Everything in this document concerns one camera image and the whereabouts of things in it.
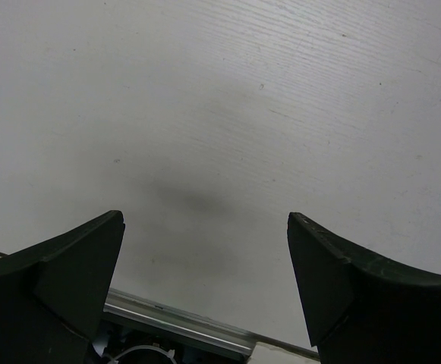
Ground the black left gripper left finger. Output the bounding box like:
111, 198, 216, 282
0, 210, 124, 363

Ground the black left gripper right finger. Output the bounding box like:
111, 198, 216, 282
287, 212, 441, 363

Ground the aluminium table rail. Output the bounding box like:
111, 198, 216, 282
103, 289, 320, 363

